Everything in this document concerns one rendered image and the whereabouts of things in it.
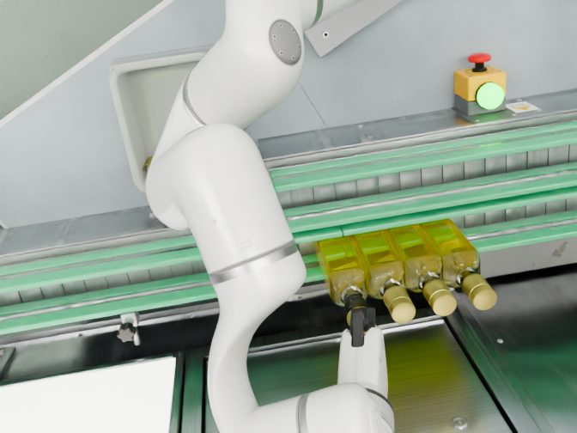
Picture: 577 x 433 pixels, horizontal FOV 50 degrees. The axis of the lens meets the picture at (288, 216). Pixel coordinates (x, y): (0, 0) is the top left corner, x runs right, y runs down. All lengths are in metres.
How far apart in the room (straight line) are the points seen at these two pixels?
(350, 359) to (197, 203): 0.28
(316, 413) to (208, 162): 0.24
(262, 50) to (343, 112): 0.62
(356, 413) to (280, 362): 0.47
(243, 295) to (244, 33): 0.23
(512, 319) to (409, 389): 0.29
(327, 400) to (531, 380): 0.51
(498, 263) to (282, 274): 0.75
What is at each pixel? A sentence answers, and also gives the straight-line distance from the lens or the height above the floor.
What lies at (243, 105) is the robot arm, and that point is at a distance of 0.60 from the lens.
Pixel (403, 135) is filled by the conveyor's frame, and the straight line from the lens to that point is 1.07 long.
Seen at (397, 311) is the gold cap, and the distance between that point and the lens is 0.86.
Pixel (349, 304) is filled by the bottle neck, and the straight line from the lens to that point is 0.87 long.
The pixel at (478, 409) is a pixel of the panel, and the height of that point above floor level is 1.23.
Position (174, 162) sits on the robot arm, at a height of 1.33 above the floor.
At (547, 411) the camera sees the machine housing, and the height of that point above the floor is 1.22.
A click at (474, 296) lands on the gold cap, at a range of 0.88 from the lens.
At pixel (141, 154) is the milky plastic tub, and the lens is 1.12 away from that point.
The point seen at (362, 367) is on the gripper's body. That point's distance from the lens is 0.70.
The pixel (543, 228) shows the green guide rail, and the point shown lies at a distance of 1.16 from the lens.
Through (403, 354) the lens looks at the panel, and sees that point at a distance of 1.00.
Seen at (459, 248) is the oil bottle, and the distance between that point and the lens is 0.96.
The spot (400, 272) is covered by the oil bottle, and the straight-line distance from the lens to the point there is 0.92.
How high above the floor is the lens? 1.85
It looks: 66 degrees down
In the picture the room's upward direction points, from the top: 165 degrees clockwise
